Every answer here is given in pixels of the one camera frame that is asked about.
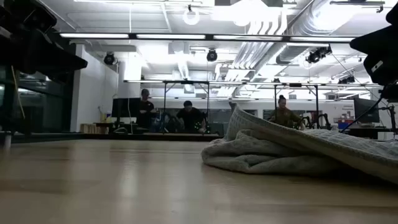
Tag grey microfiber towel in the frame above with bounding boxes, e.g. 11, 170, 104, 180
201, 104, 398, 185

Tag black computer monitor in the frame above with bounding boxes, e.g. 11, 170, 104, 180
111, 97, 142, 119
353, 97, 381, 124

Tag long ceiling light bar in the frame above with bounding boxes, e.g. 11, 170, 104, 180
58, 32, 356, 44

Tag wooden crates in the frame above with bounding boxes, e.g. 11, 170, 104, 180
80, 123, 110, 135

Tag black desk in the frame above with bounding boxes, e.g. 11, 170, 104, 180
347, 126, 398, 140

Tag black background rig frame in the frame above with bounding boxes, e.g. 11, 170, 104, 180
161, 80, 211, 134
272, 82, 320, 130

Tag black ceiling camera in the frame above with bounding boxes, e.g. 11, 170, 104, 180
103, 52, 116, 66
305, 45, 333, 65
206, 48, 218, 63

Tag white ring light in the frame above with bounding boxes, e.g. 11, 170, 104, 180
182, 6, 201, 27

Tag black metal table frame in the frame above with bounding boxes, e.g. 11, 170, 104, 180
0, 133, 225, 143

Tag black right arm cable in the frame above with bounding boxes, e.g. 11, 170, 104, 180
340, 95, 388, 134

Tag yellow hanging cord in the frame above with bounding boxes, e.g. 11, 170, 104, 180
11, 65, 25, 119

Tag small grey post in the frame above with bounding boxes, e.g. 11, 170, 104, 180
2, 130, 13, 149

